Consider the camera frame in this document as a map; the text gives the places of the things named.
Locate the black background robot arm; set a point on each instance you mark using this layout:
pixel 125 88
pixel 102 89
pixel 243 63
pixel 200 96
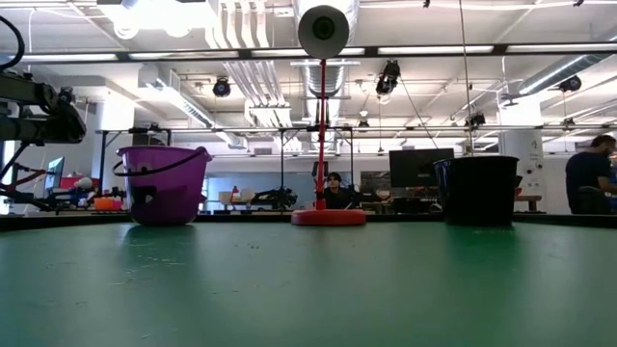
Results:
pixel 275 197

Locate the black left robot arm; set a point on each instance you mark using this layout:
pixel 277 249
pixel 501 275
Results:
pixel 43 120

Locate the red desk lamp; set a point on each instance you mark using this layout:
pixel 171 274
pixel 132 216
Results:
pixel 321 144

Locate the person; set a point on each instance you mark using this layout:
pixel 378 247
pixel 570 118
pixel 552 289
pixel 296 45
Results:
pixel 590 178
pixel 336 192

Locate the black monitor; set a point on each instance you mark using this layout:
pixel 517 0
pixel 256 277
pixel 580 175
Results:
pixel 414 168

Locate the green table mat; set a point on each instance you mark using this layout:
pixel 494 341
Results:
pixel 308 289

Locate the purple plastic bucket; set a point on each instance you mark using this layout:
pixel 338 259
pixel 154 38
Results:
pixel 164 193

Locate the black plastic bucket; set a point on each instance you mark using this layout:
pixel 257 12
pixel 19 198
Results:
pixel 477 190

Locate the orange box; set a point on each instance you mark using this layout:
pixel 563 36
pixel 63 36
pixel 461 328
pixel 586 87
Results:
pixel 103 204

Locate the white plush toy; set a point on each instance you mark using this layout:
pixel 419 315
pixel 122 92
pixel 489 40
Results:
pixel 86 183

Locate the small computer monitor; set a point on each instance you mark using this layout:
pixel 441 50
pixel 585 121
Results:
pixel 54 173

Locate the black ceiling camera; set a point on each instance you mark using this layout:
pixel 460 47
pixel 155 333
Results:
pixel 66 95
pixel 222 88
pixel 475 119
pixel 388 77
pixel 571 83

